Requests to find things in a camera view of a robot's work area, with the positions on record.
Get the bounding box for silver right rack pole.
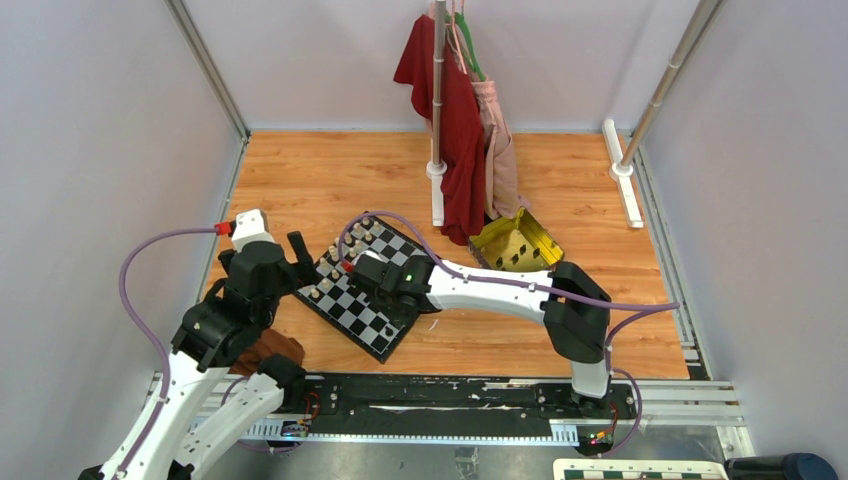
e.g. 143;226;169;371
618;0;724;171

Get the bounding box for pink hanging garment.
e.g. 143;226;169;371
445;7;529;220

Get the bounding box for dark blue cylinder object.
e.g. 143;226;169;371
724;453;838;480

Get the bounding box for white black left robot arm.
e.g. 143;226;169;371
79;231;318;479

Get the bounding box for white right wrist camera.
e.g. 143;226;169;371
351;249;385;265

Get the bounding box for green white chessboard box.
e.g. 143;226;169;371
552;458;728;480

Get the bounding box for green clothes hanger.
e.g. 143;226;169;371
447;12;487;81

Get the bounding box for black white chessboard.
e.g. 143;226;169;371
294;216;426;363

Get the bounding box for white rack foot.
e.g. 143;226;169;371
601;118;645;229
426;160;447;227

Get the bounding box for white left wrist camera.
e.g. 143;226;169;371
231;209;275;252

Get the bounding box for silver rack pole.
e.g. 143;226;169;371
618;0;724;171
430;0;446;173

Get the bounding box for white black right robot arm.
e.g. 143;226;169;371
347;253;611;418

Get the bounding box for yellow metal tin tray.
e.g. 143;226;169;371
468;207;565;272

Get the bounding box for white centre rack foot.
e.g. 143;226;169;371
426;160;447;227

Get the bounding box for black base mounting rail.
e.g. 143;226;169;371
276;373;642;444

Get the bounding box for brown crumpled cloth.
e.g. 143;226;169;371
229;329;305;376

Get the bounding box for dark red hanging shirt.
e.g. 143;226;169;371
393;14;485;246

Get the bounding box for silver centre rack pole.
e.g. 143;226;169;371
430;0;446;173

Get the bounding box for black chess pieces in tin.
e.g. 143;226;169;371
496;243;542;270

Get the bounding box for cream chess pieces row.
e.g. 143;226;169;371
300;215;385;300

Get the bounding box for white right rack foot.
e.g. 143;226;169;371
601;118;645;229

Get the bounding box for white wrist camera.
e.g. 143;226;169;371
351;249;385;265
231;209;275;252

